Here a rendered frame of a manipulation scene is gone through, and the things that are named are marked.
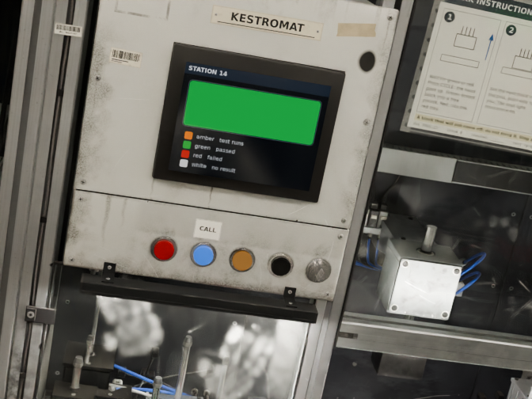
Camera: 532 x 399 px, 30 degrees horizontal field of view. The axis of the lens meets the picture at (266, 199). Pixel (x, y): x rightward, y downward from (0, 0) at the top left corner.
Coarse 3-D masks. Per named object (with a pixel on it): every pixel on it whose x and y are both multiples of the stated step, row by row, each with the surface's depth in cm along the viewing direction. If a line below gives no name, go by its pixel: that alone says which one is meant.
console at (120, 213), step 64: (128, 0) 137; (192, 0) 138; (256, 0) 139; (320, 0) 140; (128, 64) 140; (256, 64) 141; (320, 64) 143; (384, 64) 144; (128, 128) 143; (128, 192) 146; (192, 192) 147; (256, 192) 147; (320, 192) 149; (64, 256) 148; (128, 256) 149; (192, 256) 150; (256, 256) 152; (320, 256) 153
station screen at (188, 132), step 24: (192, 72) 139; (216, 72) 140; (240, 72) 140; (288, 96) 142; (312, 96) 142; (192, 144) 143; (216, 144) 143; (240, 144) 143; (264, 144) 144; (288, 144) 144; (312, 144) 145; (192, 168) 144; (216, 168) 144; (240, 168) 144; (264, 168) 145; (288, 168) 145; (312, 168) 146
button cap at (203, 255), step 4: (200, 248) 149; (204, 248) 149; (208, 248) 149; (196, 252) 149; (200, 252) 149; (204, 252) 149; (208, 252) 149; (212, 252) 150; (196, 256) 150; (200, 256) 150; (204, 256) 150; (208, 256) 150; (212, 256) 150; (196, 260) 150; (200, 260) 150; (204, 260) 150; (208, 260) 150; (200, 264) 150; (204, 264) 150
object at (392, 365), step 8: (376, 352) 185; (376, 360) 184; (384, 360) 181; (392, 360) 181; (400, 360) 182; (408, 360) 182; (416, 360) 182; (424, 360) 182; (376, 368) 183; (384, 368) 182; (392, 368) 182; (400, 368) 182; (408, 368) 182; (416, 368) 183; (392, 376) 183; (400, 376) 183; (408, 376) 183; (416, 376) 183
